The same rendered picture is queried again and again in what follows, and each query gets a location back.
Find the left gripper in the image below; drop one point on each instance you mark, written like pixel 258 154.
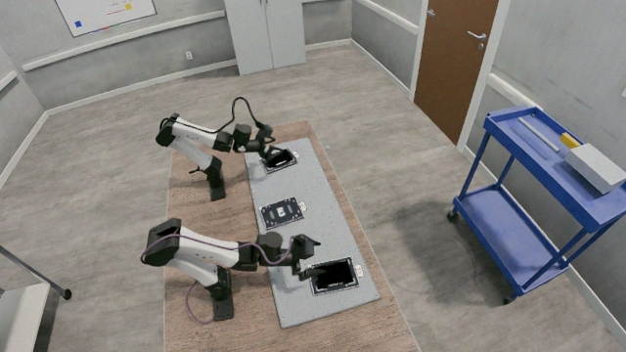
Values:
pixel 256 145

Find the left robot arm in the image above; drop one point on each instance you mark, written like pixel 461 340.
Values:
pixel 211 165

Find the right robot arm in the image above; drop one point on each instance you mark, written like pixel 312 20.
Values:
pixel 215 278

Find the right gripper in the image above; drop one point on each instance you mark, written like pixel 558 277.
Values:
pixel 296 252

